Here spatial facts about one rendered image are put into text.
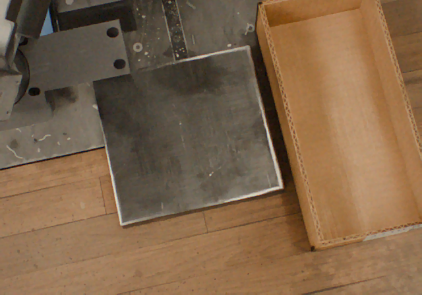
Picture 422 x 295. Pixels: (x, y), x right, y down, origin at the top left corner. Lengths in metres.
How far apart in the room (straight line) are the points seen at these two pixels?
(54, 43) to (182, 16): 0.29
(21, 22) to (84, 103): 0.31
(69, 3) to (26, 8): 0.25
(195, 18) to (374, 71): 0.20
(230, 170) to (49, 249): 0.20
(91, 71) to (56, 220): 0.26
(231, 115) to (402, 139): 0.18
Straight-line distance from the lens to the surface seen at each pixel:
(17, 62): 0.64
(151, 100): 0.90
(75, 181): 0.91
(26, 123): 0.74
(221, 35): 0.94
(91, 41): 0.68
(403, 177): 0.91
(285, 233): 0.89
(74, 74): 0.68
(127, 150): 0.88
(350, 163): 0.90
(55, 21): 0.86
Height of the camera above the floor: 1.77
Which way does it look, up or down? 75 degrees down
